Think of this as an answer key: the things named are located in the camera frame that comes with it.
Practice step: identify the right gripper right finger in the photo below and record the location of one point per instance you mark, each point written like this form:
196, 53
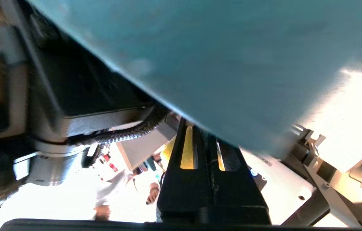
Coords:
238, 195

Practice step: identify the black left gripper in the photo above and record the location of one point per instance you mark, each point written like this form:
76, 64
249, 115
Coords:
81, 89

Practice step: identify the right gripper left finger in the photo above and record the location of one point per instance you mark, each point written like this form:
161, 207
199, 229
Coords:
184, 192

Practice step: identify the yellow fish-shaped sponge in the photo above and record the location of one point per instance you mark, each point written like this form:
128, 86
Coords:
187, 150

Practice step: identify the teal bowl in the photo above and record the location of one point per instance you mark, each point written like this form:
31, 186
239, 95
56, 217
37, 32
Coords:
232, 64

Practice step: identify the white black robot chassis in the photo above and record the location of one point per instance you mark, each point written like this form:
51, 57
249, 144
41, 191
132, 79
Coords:
296, 192

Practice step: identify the background person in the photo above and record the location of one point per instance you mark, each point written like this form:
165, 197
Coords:
116, 183

